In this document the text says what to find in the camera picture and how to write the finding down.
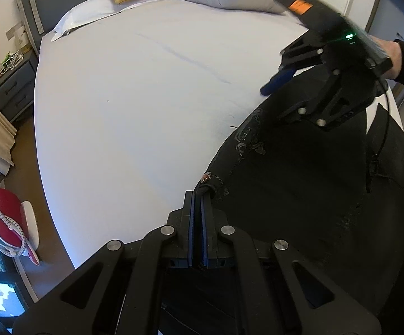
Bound black pants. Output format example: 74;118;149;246
199;67;404;334

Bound person's right hand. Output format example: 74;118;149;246
379;39;402;80

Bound red and white stool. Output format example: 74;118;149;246
0;188;40;266

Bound white bed mattress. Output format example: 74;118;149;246
35;0;304;266

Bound white pillow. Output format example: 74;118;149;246
51;0;164;42

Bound dark grey nightstand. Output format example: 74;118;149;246
0;50;38;123

